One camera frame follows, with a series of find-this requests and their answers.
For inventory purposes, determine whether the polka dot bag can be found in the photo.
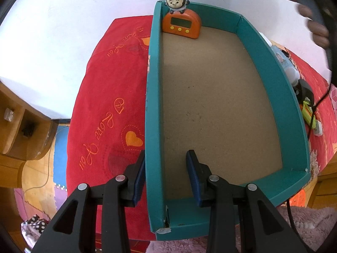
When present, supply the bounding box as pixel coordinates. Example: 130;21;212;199
21;214;49;244

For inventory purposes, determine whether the teal cardboard box tray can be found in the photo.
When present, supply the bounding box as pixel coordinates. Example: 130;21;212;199
144;1;310;240

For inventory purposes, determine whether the black cable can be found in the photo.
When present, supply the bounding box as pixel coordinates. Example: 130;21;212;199
306;82;337;140

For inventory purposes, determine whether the black curved device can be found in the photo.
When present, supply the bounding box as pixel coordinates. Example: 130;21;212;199
293;78;314;107

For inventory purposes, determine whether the person right hand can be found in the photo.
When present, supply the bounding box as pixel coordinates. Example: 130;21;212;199
289;0;330;49

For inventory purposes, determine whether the red floral bed blanket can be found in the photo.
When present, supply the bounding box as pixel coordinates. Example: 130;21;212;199
65;15;159;242

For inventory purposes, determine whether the green orange utility cutter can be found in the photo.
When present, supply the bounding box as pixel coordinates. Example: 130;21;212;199
300;97;316;129

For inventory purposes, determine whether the orange digital timer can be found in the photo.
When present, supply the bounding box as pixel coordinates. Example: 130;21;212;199
162;9;202;39

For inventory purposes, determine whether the pink fluffy blanket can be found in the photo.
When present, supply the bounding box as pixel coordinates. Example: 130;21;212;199
146;206;336;252

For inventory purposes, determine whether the white orange pill bottle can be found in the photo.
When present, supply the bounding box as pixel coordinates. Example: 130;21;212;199
285;66;300;87

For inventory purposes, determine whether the blue id card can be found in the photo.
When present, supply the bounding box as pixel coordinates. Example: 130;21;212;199
271;45;292;70

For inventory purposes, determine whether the wooden bedside cabinet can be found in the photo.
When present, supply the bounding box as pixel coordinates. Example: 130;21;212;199
1;83;58;188

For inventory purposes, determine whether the white earbuds case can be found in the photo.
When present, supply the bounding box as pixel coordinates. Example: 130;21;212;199
259;32;273;47

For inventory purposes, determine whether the white usb wall charger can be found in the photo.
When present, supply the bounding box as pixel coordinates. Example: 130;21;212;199
313;120;323;136

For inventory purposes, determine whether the monkey cartoon figurine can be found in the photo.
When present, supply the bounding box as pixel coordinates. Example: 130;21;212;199
165;0;190;14

